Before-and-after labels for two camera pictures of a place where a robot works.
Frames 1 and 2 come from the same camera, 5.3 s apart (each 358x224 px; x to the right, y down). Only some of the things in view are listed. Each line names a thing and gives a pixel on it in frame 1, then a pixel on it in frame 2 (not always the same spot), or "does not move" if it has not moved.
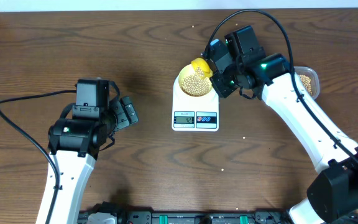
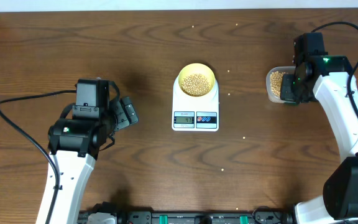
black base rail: [193, 216] does not move
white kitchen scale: [194, 114] does not move
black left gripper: [123, 120] does not move
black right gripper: [217, 80] → [286, 93]
